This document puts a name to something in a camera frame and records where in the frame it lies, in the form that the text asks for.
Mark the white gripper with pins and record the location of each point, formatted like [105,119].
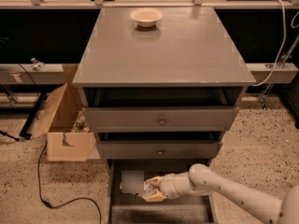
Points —
[167,186]

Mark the clear plastic bottle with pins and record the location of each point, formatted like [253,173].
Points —
[133,182]

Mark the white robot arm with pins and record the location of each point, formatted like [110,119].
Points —
[200,180]

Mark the round middle drawer knob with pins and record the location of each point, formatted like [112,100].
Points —
[160,152]

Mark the round drawer knob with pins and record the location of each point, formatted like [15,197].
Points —
[162,122]
[160,152]

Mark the grey bottom drawer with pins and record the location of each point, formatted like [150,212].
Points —
[131,209]

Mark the grey drawer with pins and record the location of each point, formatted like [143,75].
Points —
[131,209]
[176,145]
[124,110]

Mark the grey middle drawer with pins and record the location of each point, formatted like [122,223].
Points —
[176,145]

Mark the round top drawer knob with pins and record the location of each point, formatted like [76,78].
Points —
[162,122]

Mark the grey drawer cabinet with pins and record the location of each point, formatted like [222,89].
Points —
[187,48]

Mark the grey top drawer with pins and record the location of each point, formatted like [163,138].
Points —
[124,110]

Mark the items inside cardboard box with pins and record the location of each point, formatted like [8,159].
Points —
[80,125]

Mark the cardboard box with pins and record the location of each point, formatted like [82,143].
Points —
[62,108]

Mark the black metal leg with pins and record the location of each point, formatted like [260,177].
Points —
[25,128]

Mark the white bowl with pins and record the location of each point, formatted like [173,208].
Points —
[146,17]

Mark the small clear object on ledge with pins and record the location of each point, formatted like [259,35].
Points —
[37,65]

